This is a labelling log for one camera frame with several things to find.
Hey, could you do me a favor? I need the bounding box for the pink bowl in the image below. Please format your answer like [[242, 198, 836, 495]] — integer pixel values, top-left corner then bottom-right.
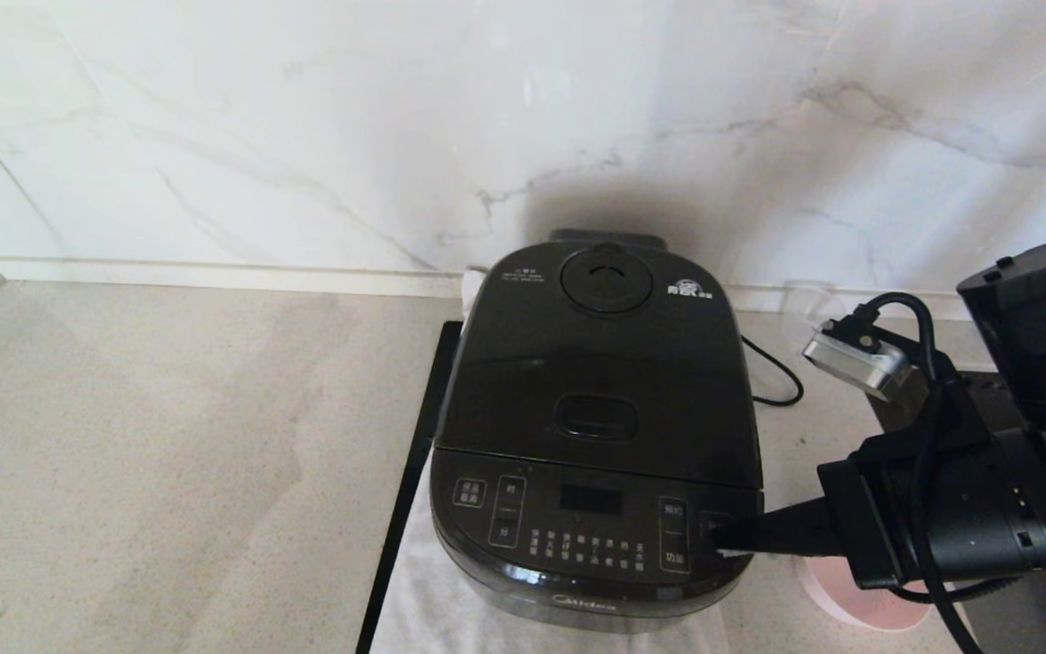
[[797, 554, 974, 629]]

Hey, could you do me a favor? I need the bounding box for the black rice cooker lid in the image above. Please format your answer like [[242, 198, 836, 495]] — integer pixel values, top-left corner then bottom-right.
[[435, 229, 765, 491]]

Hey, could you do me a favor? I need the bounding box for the steel sink basin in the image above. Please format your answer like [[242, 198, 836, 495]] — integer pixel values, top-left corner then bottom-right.
[[868, 368, 1046, 654]]

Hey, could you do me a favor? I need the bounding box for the white cloth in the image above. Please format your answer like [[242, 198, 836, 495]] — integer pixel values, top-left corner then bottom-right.
[[369, 267, 731, 654]]

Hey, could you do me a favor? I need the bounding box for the black flat strip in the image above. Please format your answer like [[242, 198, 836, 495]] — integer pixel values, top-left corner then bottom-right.
[[356, 321, 466, 654]]

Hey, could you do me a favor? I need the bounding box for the black power cord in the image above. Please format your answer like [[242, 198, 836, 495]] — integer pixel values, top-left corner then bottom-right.
[[738, 335, 804, 408]]

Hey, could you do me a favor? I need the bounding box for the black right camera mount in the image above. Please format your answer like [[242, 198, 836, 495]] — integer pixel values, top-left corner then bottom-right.
[[886, 350, 1010, 460]]

